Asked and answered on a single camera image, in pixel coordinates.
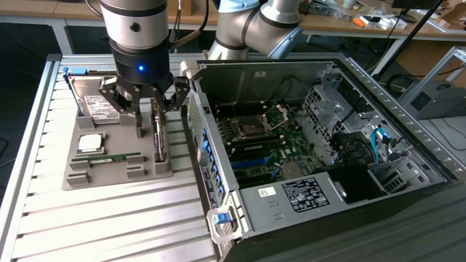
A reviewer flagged green motherboard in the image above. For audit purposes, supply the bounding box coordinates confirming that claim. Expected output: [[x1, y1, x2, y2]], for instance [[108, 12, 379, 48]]
[[214, 108, 325, 189]]

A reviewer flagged grey electronic device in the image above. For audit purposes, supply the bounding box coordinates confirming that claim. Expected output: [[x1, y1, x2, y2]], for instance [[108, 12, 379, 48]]
[[307, 0, 333, 16]]

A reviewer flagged black looped cable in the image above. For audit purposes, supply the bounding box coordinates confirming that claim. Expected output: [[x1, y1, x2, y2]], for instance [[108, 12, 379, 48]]
[[273, 75, 317, 110]]

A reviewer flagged brown cardboard piece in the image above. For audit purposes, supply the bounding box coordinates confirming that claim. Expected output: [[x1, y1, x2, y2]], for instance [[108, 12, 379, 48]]
[[440, 0, 466, 27]]

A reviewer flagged grey plastic parts rack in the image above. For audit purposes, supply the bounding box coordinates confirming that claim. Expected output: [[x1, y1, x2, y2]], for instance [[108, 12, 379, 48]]
[[62, 87, 174, 191]]

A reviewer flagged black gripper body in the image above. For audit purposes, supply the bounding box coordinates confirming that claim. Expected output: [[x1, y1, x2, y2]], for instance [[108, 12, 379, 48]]
[[108, 40, 175, 99]]

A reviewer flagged silver disk bay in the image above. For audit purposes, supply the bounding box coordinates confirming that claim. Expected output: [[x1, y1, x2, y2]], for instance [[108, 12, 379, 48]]
[[366, 156, 425, 195]]

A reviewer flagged brown cardboard box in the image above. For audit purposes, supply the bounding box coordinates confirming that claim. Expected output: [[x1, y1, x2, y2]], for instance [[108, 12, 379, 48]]
[[170, 0, 194, 16]]

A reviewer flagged grey metal cabinet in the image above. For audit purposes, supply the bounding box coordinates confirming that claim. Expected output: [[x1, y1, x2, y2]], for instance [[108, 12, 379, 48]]
[[398, 80, 466, 121]]

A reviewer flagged hard disk with blue carrier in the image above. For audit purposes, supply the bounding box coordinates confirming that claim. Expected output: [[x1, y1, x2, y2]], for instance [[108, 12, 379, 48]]
[[62, 66, 124, 126]]

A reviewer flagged silver socket cover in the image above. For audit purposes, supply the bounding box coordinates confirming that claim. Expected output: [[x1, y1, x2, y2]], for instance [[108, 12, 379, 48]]
[[258, 105, 291, 131]]

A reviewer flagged aluminium profile frame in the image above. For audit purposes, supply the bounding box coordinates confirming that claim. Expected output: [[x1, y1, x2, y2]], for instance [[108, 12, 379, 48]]
[[428, 45, 466, 82]]

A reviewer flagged RAM stick with label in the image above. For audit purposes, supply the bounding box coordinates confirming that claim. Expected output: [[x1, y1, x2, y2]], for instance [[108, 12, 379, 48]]
[[233, 141, 287, 154]]

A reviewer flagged blue wire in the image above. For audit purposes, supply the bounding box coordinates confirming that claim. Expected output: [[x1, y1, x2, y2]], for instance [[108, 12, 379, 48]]
[[370, 127, 393, 165]]

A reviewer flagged blue expansion slot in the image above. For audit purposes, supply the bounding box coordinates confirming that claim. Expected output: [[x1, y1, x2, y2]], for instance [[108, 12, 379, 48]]
[[231, 157, 278, 169]]

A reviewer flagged CPU socket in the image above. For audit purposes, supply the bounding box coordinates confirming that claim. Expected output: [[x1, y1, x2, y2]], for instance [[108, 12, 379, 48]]
[[235, 116, 271, 138]]

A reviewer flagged grey power supply unit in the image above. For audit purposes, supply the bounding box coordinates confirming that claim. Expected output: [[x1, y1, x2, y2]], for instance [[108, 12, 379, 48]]
[[238, 174, 351, 233]]

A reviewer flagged green bare RAM stick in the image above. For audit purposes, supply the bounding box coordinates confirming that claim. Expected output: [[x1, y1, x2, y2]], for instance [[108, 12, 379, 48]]
[[71, 152, 143, 164]]

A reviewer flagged silver CPU chip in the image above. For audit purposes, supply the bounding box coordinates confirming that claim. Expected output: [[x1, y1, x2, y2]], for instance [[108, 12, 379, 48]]
[[76, 133, 107, 154]]

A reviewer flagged black wire bundle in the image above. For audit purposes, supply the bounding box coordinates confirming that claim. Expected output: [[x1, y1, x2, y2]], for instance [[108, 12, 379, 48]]
[[329, 132, 378, 166]]

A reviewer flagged black slanted pole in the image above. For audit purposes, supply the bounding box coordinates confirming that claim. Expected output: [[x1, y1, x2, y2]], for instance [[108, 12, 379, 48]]
[[371, 0, 448, 80]]

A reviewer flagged green graphics card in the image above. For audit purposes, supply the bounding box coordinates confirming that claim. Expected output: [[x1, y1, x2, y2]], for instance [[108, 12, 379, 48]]
[[150, 98, 171, 165]]

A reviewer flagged black monitor with stand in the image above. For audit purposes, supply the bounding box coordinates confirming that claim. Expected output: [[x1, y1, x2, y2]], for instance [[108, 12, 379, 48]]
[[392, 0, 420, 23]]

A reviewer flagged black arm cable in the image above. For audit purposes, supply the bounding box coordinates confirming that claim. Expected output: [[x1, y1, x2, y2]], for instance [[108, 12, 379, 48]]
[[167, 0, 211, 54]]

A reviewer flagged open black PC case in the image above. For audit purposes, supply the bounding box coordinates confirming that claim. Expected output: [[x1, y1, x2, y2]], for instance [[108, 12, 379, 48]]
[[181, 53, 466, 262]]

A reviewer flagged wooden desk white frame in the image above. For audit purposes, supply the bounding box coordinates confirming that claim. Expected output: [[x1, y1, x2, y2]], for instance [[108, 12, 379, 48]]
[[0, 0, 219, 55], [301, 0, 466, 76]]

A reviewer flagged silver chipset heat sink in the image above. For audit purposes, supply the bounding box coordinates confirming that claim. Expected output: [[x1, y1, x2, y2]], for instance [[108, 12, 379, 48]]
[[279, 163, 306, 178]]

